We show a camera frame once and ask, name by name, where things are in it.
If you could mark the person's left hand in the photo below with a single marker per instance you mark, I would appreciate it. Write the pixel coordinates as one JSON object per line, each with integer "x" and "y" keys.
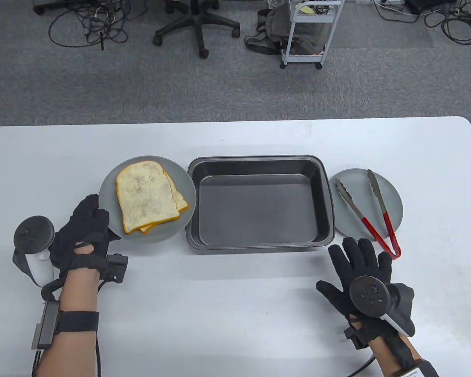
{"x": 82, "y": 231}

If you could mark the person's right hand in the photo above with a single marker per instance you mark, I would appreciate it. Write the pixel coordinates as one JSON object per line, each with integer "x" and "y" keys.
{"x": 359, "y": 263}

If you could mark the grey round plate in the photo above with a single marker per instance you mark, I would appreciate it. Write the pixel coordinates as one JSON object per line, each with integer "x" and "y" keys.
{"x": 110, "y": 184}
{"x": 361, "y": 188}

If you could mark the toast slice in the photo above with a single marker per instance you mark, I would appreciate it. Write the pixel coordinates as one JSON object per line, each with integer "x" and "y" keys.
{"x": 145, "y": 196}
{"x": 182, "y": 204}

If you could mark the dark metal baking tray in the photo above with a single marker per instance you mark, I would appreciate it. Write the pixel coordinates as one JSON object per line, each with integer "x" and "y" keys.
{"x": 259, "y": 208}

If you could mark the black right forearm sensor box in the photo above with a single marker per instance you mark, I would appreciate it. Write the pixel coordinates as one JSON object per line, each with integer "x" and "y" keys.
{"x": 420, "y": 369}

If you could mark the person's left forearm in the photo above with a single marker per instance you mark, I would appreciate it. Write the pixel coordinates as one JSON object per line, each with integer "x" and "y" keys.
{"x": 74, "y": 349}

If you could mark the right hand controller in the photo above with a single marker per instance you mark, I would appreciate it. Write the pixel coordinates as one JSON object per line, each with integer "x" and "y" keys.
{"x": 371, "y": 296}

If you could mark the hand controller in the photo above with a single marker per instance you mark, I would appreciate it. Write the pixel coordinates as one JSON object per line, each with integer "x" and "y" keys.
{"x": 33, "y": 233}
{"x": 371, "y": 296}

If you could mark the left hand controller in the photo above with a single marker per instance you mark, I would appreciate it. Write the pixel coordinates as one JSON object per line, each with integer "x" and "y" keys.
{"x": 33, "y": 233}

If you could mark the white wheeled cart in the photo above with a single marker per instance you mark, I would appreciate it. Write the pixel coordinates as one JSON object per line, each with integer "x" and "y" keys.
{"x": 298, "y": 58}

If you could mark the black caster base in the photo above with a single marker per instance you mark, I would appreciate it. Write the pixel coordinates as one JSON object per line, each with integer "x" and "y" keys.
{"x": 39, "y": 8}

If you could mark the black office chair base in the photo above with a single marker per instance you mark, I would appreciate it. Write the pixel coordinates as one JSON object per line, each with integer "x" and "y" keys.
{"x": 199, "y": 23}

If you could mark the grey backpack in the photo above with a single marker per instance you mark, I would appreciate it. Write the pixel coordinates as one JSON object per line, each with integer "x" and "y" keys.
{"x": 274, "y": 23}

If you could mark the white power strip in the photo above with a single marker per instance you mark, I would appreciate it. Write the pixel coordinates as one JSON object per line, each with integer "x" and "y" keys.
{"x": 392, "y": 5}

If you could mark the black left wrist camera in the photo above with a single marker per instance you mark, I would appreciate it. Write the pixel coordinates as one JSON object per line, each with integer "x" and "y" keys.
{"x": 115, "y": 267}

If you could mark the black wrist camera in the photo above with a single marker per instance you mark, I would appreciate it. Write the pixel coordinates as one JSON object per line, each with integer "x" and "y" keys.
{"x": 355, "y": 337}
{"x": 115, "y": 267}

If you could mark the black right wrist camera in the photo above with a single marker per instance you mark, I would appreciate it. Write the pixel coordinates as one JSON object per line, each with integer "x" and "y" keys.
{"x": 355, "y": 337}

